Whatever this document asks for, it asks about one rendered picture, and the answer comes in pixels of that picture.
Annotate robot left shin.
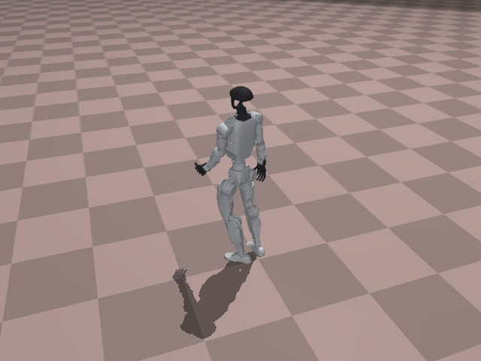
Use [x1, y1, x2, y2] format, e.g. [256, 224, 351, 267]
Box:
[225, 220, 245, 257]

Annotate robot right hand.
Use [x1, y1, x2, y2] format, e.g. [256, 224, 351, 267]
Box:
[254, 159, 266, 181]

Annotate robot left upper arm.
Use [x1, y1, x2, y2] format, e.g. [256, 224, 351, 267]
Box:
[212, 121, 234, 158]

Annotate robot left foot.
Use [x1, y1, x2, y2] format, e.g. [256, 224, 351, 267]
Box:
[225, 252, 252, 264]

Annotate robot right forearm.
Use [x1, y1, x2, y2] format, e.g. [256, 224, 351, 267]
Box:
[256, 141, 266, 165]

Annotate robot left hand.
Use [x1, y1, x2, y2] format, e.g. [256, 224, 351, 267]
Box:
[195, 162, 207, 176]

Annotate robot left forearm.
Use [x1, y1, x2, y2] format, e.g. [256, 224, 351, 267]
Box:
[202, 150, 221, 171]

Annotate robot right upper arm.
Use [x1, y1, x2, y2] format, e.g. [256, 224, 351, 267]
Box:
[251, 111, 264, 145]

